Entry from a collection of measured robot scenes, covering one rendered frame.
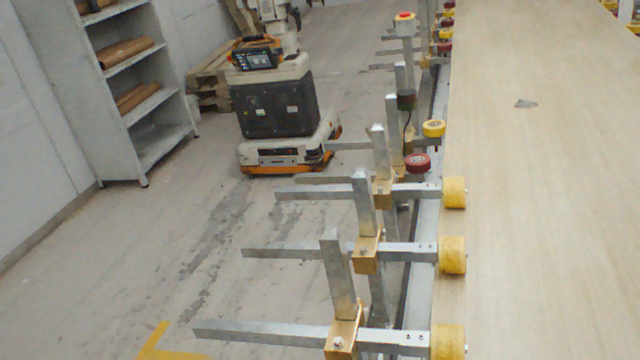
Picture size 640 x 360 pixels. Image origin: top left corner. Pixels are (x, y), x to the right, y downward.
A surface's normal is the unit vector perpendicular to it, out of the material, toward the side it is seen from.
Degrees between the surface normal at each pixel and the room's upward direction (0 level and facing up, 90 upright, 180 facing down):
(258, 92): 90
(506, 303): 0
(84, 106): 90
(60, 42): 90
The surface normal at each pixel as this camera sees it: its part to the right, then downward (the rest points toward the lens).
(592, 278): -0.17, -0.85
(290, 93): -0.25, 0.52
